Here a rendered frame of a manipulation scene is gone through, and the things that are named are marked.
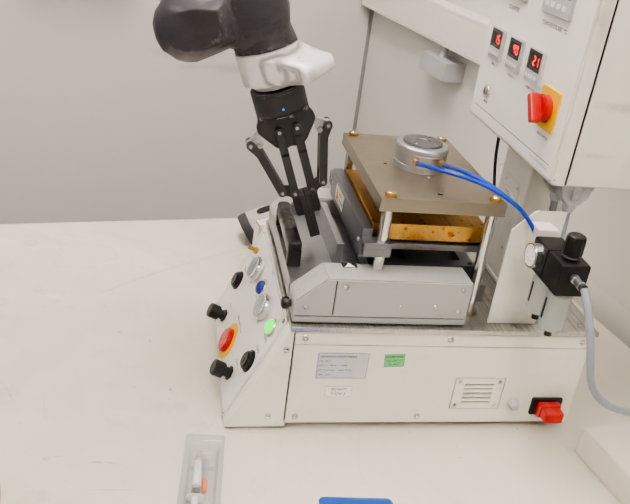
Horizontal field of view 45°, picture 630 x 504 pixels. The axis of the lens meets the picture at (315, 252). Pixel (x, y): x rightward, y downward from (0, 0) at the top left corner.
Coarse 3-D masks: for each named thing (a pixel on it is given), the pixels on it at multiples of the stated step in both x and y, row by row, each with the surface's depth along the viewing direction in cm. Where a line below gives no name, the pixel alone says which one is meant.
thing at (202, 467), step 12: (192, 444) 104; (204, 444) 104; (216, 444) 104; (192, 456) 102; (204, 456) 102; (216, 456) 102; (192, 468) 100; (204, 468) 100; (216, 468) 100; (180, 480) 98; (192, 480) 98; (204, 480) 98; (216, 480) 98; (180, 492) 96; (192, 492) 96; (204, 492) 96; (216, 492) 96
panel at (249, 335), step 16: (256, 256) 130; (272, 256) 123; (272, 272) 119; (240, 288) 130; (272, 288) 116; (224, 304) 134; (240, 304) 126; (272, 304) 114; (224, 320) 130; (240, 320) 123; (256, 320) 117; (240, 336) 120; (256, 336) 114; (272, 336) 108; (224, 352) 123; (240, 352) 117; (256, 352) 111; (240, 368) 114; (224, 384) 117; (240, 384) 111; (224, 400) 114
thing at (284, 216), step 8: (280, 208) 120; (288, 208) 119; (280, 216) 118; (288, 216) 117; (280, 224) 118; (288, 224) 114; (288, 232) 112; (296, 232) 112; (288, 240) 110; (296, 240) 109; (288, 248) 110; (296, 248) 109; (288, 256) 110; (296, 256) 110; (288, 264) 110; (296, 264) 111
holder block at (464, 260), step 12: (396, 252) 116; (408, 252) 114; (420, 252) 114; (432, 252) 118; (444, 252) 119; (456, 252) 116; (384, 264) 110; (396, 264) 110; (408, 264) 111; (420, 264) 111; (432, 264) 111; (444, 264) 112; (456, 264) 112; (468, 264) 113; (468, 276) 113
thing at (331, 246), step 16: (272, 224) 127; (304, 224) 124; (320, 224) 123; (336, 224) 126; (304, 240) 119; (320, 240) 120; (336, 240) 111; (304, 256) 114; (320, 256) 115; (336, 256) 111; (352, 256) 116; (288, 272) 109; (304, 272) 110; (288, 288) 108; (480, 288) 113
